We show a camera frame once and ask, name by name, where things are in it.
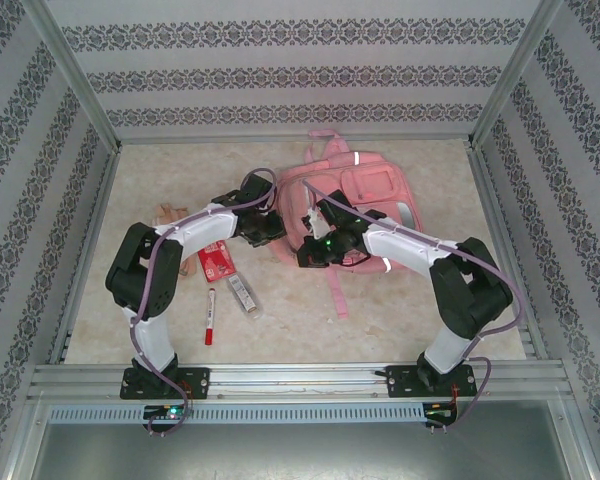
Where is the red white marker pen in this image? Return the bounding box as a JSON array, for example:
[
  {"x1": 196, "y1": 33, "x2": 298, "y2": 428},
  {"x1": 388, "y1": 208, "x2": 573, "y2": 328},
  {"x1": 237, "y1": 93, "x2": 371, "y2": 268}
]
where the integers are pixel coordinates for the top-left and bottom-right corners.
[{"x1": 203, "y1": 287, "x2": 218, "y2": 346}]

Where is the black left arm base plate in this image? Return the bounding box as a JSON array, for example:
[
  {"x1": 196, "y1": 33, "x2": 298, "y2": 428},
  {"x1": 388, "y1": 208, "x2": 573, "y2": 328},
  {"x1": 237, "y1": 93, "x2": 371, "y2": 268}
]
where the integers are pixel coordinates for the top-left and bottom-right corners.
[{"x1": 119, "y1": 367, "x2": 212, "y2": 401}]

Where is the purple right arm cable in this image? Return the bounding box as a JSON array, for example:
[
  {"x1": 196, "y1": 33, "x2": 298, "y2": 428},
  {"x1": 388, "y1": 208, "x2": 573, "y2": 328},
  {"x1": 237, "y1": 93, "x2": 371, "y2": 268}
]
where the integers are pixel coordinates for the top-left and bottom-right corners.
[{"x1": 302, "y1": 179, "x2": 527, "y2": 434}]

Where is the pink striped pencil case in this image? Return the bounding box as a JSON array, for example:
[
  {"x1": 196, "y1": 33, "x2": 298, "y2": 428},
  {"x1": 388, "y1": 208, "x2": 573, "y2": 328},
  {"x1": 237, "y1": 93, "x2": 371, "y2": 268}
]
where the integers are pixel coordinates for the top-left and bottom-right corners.
[{"x1": 152, "y1": 202, "x2": 200, "y2": 279}]

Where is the aluminium frame post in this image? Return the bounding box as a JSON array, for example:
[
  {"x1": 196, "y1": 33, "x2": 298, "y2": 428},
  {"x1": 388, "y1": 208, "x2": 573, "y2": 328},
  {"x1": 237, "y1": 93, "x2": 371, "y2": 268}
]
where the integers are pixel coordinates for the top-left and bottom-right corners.
[
  {"x1": 471, "y1": 0, "x2": 566, "y2": 149},
  {"x1": 22, "y1": 0, "x2": 124, "y2": 151}
]

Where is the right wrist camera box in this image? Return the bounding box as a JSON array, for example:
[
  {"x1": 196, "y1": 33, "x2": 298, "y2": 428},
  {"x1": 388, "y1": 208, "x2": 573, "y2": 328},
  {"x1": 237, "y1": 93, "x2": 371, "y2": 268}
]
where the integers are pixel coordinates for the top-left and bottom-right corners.
[{"x1": 306, "y1": 208, "x2": 331, "y2": 241}]

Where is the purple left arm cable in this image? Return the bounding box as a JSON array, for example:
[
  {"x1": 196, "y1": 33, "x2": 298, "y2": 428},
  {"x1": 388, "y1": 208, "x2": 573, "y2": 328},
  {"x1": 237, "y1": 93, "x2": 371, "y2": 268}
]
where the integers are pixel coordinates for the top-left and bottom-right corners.
[{"x1": 129, "y1": 167, "x2": 280, "y2": 437}]

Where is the left controller board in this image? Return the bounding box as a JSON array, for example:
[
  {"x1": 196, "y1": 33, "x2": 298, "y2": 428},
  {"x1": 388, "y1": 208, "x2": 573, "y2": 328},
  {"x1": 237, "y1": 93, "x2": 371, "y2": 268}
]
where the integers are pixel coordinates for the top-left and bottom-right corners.
[{"x1": 143, "y1": 403, "x2": 194, "y2": 426}]

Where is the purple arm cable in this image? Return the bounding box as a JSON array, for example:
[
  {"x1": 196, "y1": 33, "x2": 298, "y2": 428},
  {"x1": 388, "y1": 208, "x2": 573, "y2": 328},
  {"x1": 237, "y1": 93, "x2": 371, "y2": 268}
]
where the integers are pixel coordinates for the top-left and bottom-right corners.
[
  {"x1": 302, "y1": 179, "x2": 527, "y2": 434},
  {"x1": 129, "y1": 167, "x2": 280, "y2": 437}
]

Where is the red stationery packet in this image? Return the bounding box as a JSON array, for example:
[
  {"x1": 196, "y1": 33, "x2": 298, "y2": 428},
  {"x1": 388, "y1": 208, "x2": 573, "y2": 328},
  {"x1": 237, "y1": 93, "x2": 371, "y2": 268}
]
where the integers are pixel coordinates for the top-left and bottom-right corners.
[{"x1": 197, "y1": 239, "x2": 236, "y2": 281}]

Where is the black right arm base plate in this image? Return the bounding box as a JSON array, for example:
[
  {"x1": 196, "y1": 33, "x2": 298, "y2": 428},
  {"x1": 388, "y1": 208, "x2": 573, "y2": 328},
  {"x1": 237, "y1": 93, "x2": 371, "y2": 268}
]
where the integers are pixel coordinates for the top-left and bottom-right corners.
[{"x1": 385, "y1": 364, "x2": 479, "y2": 400}]

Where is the pink student backpack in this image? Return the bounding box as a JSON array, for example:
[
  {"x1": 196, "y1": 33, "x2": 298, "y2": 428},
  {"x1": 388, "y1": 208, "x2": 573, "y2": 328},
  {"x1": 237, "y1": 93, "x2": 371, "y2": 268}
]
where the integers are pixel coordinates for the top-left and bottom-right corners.
[{"x1": 269, "y1": 128, "x2": 426, "y2": 321}]

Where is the grey metal panel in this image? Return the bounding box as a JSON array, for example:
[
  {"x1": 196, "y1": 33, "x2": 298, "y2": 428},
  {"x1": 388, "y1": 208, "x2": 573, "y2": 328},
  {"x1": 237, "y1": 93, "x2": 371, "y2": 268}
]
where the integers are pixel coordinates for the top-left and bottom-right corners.
[{"x1": 29, "y1": 423, "x2": 581, "y2": 480}]

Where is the aluminium side frame beam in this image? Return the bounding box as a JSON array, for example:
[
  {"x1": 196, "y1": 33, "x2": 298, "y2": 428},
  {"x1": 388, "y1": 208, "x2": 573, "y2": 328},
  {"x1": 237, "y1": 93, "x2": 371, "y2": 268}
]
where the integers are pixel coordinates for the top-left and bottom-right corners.
[
  {"x1": 49, "y1": 147, "x2": 124, "y2": 365},
  {"x1": 465, "y1": 139, "x2": 551, "y2": 361}
]

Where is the aluminium rear frame beam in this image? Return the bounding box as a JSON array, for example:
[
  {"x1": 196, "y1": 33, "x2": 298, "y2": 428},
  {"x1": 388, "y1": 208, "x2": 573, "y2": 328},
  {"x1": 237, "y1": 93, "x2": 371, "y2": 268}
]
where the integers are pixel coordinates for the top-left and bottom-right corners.
[{"x1": 113, "y1": 133, "x2": 476, "y2": 147}]

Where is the grey slotted cable duct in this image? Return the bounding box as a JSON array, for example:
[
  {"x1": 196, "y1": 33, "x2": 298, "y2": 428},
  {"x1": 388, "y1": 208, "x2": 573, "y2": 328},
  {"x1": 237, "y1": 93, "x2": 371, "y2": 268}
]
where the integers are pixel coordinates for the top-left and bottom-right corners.
[{"x1": 47, "y1": 402, "x2": 426, "y2": 425}]

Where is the clear plastic refill box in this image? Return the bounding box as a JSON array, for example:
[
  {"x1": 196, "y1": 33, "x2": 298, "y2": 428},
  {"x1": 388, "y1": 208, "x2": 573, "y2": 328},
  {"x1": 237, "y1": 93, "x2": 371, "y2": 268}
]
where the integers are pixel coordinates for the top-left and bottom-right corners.
[{"x1": 227, "y1": 273, "x2": 264, "y2": 321}]

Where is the right controller board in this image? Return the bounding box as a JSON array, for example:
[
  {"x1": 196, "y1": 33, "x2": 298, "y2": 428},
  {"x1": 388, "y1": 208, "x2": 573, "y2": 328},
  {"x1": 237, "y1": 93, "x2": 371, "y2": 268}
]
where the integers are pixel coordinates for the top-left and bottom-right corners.
[{"x1": 423, "y1": 402, "x2": 459, "y2": 426}]

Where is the controller board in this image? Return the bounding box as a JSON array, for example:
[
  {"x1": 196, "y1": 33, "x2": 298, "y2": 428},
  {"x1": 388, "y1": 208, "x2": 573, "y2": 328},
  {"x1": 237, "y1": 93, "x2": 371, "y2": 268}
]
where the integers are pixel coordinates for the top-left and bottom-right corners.
[
  {"x1": 423, "y1": 402, "x2": 459, "y2": 426},
  {"x1": 143, "y1": 403, "x2": 194, "y2": 426}
]

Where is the aluminium mounting rail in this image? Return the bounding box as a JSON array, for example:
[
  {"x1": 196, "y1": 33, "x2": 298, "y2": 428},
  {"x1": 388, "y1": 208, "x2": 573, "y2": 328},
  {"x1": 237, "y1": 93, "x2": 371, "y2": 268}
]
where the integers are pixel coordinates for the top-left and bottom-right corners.
[{"x1": 27, "y1": 362, "x2": 574, "y2": 404}]

